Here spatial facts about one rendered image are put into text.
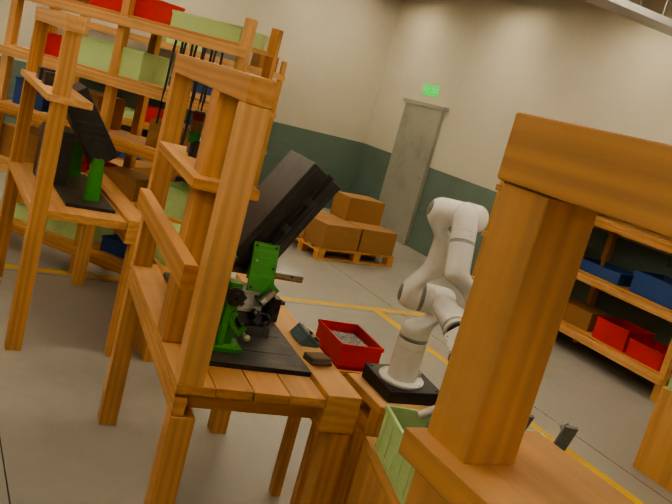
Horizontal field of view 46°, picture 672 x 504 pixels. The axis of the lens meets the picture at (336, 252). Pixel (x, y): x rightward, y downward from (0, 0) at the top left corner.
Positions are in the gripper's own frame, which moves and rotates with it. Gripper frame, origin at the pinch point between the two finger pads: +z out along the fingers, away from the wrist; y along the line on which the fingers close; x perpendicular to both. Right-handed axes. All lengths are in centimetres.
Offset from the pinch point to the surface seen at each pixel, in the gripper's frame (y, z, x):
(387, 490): -43, 12, 23
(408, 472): -32.9, 16.8, 14.2
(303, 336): -60, -82, 23
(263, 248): -58, -103, -11
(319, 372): -56, -52, 20
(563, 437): 15.0, 14.9, 32.6
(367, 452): -48, -15, 32
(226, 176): -43, -49, -73
